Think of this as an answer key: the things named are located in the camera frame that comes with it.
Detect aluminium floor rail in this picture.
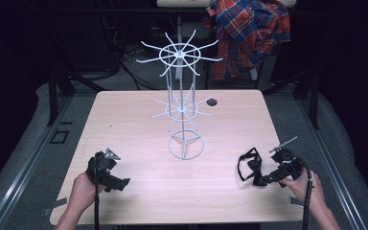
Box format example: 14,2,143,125
295,95,368,230
0,94,75,230

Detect white wire hook rack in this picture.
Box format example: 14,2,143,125
136,29,223,161

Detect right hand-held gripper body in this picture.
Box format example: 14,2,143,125
268,136,305,189

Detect black metal frame stand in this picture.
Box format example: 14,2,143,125
46,27,106,127
262,68,320,130

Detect red blue plaid shirt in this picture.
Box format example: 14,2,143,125
203,0,292,81

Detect person's left hand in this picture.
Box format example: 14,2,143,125
67,172,106,209

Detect person's right hand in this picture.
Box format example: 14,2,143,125
279,168,326,211

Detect black bow tie with strap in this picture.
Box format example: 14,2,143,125
237,147,264,187

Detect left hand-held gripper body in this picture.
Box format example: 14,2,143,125
86,148,122,190

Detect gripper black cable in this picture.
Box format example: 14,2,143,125
291,154,314,230
93,161,101,230

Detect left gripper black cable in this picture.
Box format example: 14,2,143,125
93,161,101,230

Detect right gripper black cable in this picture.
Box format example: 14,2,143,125
291,154,314,230

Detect grey tape strip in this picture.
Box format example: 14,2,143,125
41,196,69,218
287,195,305,208

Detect black floor cables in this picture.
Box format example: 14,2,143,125
102,18,166,91

